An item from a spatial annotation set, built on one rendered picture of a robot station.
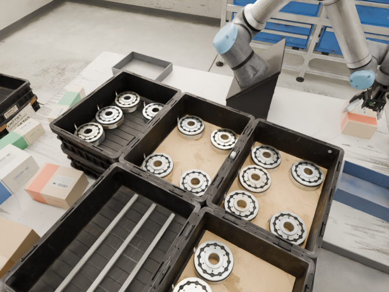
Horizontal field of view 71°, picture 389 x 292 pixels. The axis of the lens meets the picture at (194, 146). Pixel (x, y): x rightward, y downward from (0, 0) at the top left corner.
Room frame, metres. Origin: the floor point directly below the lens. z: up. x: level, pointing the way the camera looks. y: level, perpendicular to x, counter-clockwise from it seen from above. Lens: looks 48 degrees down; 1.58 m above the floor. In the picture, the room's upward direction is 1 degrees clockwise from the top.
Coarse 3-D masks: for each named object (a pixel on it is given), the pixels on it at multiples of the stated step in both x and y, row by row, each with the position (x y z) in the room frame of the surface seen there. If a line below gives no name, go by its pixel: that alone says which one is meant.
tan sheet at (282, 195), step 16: (256, 144) 0.68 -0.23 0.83; (288, 160) 0.61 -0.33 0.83; (272, 176) 0.54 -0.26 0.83; (288, 176) 0.54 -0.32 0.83; (272, 192) 0.47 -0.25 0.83; (288, 192) 0.48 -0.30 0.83; (304, 192) 0.48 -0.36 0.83; (320, 192) 0.48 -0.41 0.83; (272, 208) 0.42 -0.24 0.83; (288, 208) 0.42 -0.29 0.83; (304, 208) 0.42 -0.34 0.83; (256, 224) 0.36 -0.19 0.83; (304, 240) 0.32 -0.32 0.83
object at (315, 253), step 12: (264, 120) 0.71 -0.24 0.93; (252, 132) 0.65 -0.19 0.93; (288, 132) 0.65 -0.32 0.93; (240, 144) 0.59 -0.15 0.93; (324, 144) 0.60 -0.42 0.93; (228, 168) 0.49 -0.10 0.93; (336, 168) 0.50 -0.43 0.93; (336, 180) 0.46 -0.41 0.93; (216, 192) 0.41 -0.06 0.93; (228, 216) 0.34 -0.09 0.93; (324, 216) 0.34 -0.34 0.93; (252, 228) 0.30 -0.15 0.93; (324, 228) 0.31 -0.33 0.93; (276, 240) 0.28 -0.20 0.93; (300, 252) 0.25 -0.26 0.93; (312, 252) 0.25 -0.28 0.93
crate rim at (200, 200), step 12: (180, 96) 0.83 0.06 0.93; (192, 96) 0.83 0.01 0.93; (168, 108) 0.76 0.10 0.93; (228, 108) 0.76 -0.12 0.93; (156, 120) 0.69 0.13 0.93; (252, 120) 0.70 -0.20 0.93; (144, 132) 0.63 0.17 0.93; (132, 144) 0.58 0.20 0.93; (120, 156) 0.53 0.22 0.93; (228, 156) 0.54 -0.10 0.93; (132, 168) 0.48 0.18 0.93; (156, 180) 0.44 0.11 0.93; (216, 180) 0.45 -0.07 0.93; (180, 192) 0.41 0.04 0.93; (204, 192) 0.41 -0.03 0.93; (204, 204) 0.38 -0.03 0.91
